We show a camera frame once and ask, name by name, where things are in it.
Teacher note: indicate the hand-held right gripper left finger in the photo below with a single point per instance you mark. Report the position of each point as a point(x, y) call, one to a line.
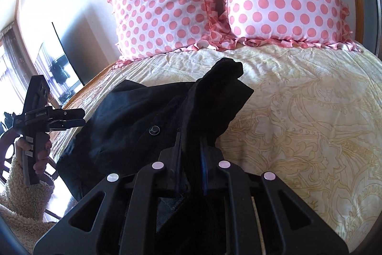
point(167, 177)

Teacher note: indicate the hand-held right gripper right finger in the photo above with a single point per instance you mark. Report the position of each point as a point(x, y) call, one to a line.
point(215, 177)

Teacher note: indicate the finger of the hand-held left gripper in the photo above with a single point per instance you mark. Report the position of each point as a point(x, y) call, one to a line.
point(70, 124)
point(70, 113)

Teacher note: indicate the black pants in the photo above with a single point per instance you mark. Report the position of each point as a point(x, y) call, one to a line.
point(125, 123)

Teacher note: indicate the person's left forearm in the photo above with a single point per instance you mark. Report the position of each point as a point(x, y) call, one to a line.
point(18, 198)

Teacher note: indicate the person's left hand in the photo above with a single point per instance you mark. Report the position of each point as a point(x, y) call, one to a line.
point(41, 164)

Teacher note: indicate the flat screen television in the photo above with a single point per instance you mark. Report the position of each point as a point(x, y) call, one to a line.
point(59, 69)

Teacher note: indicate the brown curtain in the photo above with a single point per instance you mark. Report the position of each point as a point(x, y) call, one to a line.
point(12, 46)

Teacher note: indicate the cream floral quilt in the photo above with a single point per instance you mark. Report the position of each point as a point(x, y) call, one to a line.
point(298, 123)

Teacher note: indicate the wooden door with grey frame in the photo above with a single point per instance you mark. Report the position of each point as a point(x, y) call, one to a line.
point(376, 19)

